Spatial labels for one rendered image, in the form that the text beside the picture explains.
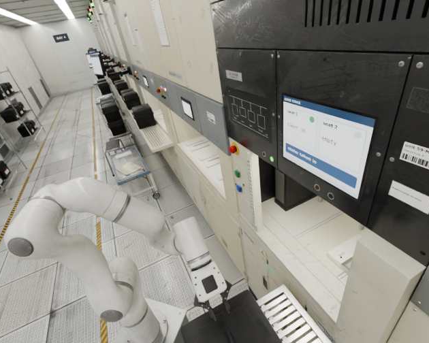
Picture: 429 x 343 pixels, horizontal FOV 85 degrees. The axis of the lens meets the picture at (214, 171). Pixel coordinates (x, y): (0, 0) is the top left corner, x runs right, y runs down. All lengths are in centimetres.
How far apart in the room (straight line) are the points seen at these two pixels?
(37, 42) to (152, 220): 1374
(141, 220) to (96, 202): 13
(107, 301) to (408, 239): 86
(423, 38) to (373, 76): 9
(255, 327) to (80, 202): 69
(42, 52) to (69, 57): 106
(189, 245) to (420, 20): 74
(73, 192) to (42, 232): 12
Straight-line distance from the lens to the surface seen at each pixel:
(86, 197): 70
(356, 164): 64
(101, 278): 92
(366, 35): 58
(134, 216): 72
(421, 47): 53
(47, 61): 1428
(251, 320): 97
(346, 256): 129
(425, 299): 74
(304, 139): 73
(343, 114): 62
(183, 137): 259
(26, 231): 75
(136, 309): 110
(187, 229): 81
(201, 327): 98
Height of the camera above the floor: 190
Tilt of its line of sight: 32 degrees down
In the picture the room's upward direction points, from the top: 11 degrees counter-clockwise
